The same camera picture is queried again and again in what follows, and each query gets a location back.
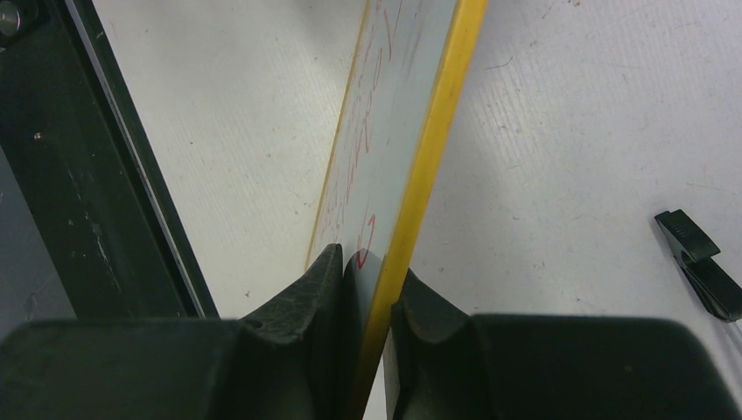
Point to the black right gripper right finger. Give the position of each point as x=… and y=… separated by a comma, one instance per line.
x=441, y=363

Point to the metal wire whiteboard stand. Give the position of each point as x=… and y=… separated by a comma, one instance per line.
x=694, y=251

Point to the yellow framed whiteboard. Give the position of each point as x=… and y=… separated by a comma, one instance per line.
x=409, y=66

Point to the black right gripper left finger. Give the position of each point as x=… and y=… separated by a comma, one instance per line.
x=279, y=362

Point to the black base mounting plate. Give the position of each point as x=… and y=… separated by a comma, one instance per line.
x=79, y=152

